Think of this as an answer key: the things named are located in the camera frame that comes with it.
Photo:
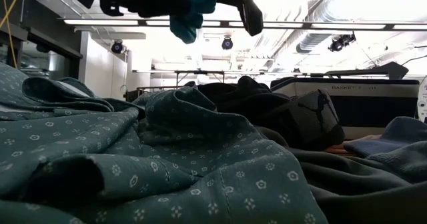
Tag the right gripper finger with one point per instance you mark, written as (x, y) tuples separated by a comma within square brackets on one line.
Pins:
[(253, 15)]

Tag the teal sock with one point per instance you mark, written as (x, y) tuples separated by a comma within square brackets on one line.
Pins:
[(188, 20)]

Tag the blue sock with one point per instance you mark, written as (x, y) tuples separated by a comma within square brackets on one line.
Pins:
[(400, 140)]

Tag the large black garment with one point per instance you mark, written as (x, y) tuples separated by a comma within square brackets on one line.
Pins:
[(350, 197)]

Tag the black ceiling spotlight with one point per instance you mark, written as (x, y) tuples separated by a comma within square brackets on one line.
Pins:
[(117, 46), (227, 43), (340, 42)]

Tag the black metal stand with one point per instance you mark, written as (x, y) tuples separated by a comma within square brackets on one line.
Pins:
[(383, 71)]

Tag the blue fabric basket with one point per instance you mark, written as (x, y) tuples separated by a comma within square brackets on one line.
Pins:
[(367, 110)]

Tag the teal patterned shirt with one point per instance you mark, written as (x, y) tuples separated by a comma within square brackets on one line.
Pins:
[(166, 157)]

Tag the silver ventilation duct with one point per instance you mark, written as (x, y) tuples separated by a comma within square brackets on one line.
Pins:
[(313, 40)]

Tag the metal frame table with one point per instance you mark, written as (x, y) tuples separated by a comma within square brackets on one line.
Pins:
[(200, 72)]

